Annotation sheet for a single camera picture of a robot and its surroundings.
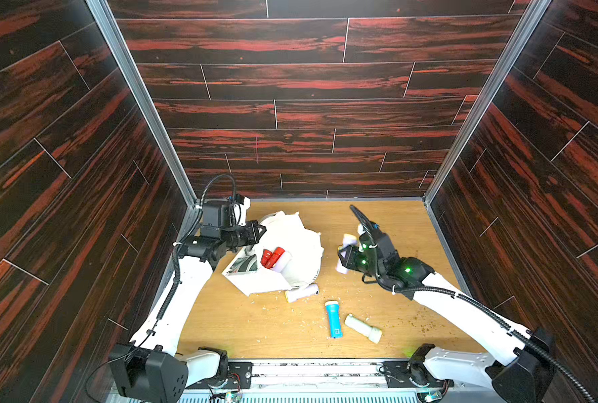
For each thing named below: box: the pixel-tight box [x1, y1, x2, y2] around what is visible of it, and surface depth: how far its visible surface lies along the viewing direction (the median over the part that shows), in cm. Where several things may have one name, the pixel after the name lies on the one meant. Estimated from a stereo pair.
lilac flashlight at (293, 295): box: [284, 282, 320, 304], surface depth 90 cm
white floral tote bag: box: [221, 210, 325, 297], surface depth 84 cm
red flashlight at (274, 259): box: [264, 246, 286, 270], surface depth 96 cm
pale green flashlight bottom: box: [344, 314, 383, 345], surface depth 82 cm
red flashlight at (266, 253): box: [260, 248, 273, 267], surface depth 97 cm
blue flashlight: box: [325, 300, 344, 339], surface depth 85 cm
